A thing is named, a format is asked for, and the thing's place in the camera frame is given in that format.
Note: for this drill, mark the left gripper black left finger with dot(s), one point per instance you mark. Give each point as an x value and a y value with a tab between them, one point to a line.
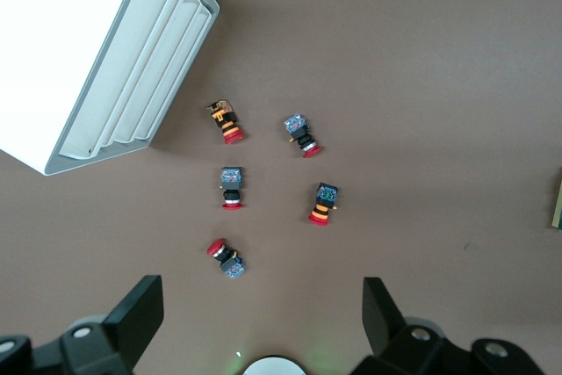
136	313

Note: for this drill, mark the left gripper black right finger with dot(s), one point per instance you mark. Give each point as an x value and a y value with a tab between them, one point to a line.
382	318

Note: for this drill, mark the red emergency button, yellow tab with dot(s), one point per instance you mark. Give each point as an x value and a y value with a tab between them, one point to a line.
228	261

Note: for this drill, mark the orange-striped emergency button, green contact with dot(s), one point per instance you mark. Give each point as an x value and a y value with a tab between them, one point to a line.
322	206

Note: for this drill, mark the red emergency button, black collar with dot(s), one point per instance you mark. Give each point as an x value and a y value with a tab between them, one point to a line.
231	182

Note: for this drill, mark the orange-striped emergency button, brown contact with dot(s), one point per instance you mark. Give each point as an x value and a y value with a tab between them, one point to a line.
227	124

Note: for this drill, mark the white ribbed plastic bin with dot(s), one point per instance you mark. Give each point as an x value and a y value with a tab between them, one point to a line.
66	41

